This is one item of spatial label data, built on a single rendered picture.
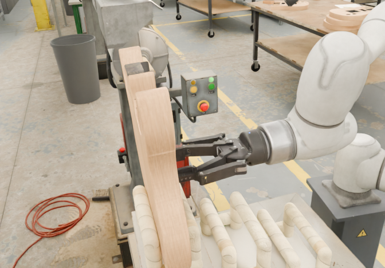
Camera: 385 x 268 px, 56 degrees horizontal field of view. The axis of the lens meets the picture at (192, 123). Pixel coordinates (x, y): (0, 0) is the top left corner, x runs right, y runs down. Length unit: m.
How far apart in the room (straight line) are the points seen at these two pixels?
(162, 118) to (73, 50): 3.79
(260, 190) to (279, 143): 2.07
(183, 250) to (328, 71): 0.39
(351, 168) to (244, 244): 0.73
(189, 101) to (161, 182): 1.19
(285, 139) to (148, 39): 1.00
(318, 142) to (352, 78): 0.16
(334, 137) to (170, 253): 0.40
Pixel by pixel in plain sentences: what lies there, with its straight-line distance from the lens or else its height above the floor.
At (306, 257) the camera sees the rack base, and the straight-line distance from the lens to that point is 1.09.
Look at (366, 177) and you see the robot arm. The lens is 1.59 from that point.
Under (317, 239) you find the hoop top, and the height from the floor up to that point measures 1.05.
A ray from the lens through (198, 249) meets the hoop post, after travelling 0.78.
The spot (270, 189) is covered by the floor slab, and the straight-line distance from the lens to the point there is 2.84.
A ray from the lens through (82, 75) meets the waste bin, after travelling 4.38.
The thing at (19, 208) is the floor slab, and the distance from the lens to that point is 3.03.
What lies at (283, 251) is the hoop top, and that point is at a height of 1.05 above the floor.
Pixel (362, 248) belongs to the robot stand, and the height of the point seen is 0.49.
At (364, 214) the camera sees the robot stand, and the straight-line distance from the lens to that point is 1.65.
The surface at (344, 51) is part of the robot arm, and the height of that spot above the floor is 1.54.
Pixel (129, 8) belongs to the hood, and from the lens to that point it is 1.31.
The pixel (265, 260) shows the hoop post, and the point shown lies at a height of 1.08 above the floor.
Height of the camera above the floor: 1.73
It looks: 28 degrees down
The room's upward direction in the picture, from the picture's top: 3 degrees counter-clockwise
